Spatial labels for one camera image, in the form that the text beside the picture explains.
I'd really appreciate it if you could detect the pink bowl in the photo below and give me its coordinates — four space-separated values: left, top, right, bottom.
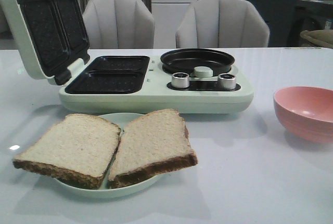
274 86 332 143

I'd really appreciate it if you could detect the green breakfast maker lid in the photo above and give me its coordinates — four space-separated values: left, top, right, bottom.
1 0 89 85

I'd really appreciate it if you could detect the green breakfast maker base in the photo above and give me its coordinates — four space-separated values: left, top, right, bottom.
59 56 254 114

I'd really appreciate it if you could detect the left silver control knob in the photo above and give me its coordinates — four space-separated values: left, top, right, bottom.
171 72 190 89

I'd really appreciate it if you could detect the silver control knob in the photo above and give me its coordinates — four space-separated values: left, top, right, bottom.
217 73 236 90
171 72 190 89

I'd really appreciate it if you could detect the black round frying pan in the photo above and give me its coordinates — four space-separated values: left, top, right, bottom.
160 48 235 76

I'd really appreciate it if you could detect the light green plate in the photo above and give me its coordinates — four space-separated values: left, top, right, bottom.
55 113 163 199

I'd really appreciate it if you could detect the right silver control knob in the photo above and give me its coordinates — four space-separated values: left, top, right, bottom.
217 73 236 90

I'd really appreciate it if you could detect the right grey chair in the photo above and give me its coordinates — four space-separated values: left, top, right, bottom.
175 0 270 48

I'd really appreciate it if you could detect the grey chair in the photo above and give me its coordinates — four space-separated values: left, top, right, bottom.
175 0 270 48
83 0 155 49

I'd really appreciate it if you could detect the left grey chair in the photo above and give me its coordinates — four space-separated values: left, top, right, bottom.
83 0 155 49

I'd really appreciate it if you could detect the white cabinet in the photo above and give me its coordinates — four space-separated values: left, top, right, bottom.
151 0 195 49

